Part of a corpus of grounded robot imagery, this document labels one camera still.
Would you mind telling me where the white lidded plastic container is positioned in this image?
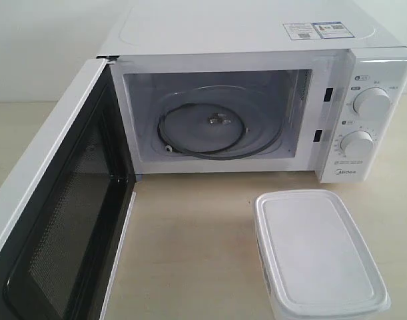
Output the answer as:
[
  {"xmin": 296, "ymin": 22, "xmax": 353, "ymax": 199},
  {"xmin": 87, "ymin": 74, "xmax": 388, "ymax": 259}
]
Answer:
[{"xmin": 254, "ymin": 189, "xmax": 391, "ymax": 319}]

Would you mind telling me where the white microwave door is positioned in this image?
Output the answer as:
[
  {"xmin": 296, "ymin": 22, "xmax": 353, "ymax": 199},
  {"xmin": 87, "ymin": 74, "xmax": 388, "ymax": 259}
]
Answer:
[{"xmin": 0, "ymin": 57, "xmax": 136, "ymax": 319}]

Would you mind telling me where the white microwave oven body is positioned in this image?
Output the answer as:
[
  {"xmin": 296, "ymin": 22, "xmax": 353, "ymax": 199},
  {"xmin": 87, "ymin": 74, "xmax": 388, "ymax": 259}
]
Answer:
[{"xmin": 98, "ymin": 1, "xmax": 407, "ymax": 183}]

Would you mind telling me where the glass turntable plate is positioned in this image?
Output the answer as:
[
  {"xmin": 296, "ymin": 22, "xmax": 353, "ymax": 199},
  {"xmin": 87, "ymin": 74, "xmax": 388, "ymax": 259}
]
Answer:
[{"xmin": 157, "ymin": 85, "xmax": 283, "ymax": 161}]

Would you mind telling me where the lower white control knob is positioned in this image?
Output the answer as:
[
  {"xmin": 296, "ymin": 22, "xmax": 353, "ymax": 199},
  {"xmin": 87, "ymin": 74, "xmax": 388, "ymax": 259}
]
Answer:
[{"xmin": 340, "ymin": 131, "xmax": 374, "ymax": 158}]

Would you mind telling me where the white control knob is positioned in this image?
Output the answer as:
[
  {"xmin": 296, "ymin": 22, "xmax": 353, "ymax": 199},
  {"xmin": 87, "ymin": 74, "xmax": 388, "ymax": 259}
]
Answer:
[
  {"xmin": 353, "ymin": 87, "xmax": 392, "ymax": 119},
  {"xmin": 340, "ymin": 131, "xmax": 374, "ymax": 158}
]

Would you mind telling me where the blue white info sticker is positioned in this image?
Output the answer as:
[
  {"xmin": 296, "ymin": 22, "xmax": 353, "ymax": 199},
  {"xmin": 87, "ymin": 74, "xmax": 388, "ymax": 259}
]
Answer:
[{"xmin": 283, "ymin": 21, "xmax": 354, "ymax": 40}]

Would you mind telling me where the upper white control knob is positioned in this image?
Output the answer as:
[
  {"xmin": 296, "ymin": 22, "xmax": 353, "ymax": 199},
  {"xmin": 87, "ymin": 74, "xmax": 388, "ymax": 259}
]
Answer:
[{"xmin": 353, "ymin": 87, "xmax": 392, "ymax": 119}]

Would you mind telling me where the black roller ring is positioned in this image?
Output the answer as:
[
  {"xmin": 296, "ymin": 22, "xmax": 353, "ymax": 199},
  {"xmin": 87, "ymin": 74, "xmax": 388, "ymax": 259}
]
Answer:
[{"xmin": 157, "ymin": 105, "xmax": 250, "ymax": 156}]

